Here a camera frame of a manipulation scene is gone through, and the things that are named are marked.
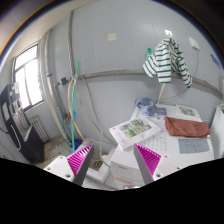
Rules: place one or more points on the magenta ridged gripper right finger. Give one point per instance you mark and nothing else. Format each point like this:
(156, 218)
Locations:
(148, 161)

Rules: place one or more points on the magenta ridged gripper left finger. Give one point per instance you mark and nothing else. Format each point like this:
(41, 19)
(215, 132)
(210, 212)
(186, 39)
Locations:
(79, 163)

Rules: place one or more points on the brown folded towel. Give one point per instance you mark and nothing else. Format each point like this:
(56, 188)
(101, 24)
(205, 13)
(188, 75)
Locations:
(186, 128)

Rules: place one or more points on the white box appliance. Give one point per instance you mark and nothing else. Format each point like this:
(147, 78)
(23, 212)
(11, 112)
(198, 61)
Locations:
(125, 169)

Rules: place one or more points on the white table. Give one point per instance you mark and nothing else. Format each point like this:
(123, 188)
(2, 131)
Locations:
(166, 145)

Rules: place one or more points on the white illustrated booklet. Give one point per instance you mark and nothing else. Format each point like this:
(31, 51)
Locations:
(133, 131)

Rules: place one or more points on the grey printed sheet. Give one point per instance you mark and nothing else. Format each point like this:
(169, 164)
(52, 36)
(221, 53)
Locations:
(190, 146)

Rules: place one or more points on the blue crumpled cloth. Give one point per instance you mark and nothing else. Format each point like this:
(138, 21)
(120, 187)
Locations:
(147, 106)

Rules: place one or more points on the white picture card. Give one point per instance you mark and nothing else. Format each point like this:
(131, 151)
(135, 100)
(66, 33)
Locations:
(187, 112)

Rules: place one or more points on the green white striped shirt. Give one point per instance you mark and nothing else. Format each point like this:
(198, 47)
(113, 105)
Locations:
(166, 59)

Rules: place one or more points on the grey horizontal wall pipe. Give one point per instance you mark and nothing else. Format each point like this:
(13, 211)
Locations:
(139, 72)

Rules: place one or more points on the window with frame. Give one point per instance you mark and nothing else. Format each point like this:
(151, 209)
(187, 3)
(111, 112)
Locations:
(26, 73)

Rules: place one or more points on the white wall socket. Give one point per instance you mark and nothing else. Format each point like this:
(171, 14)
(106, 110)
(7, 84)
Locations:
(112, 37)

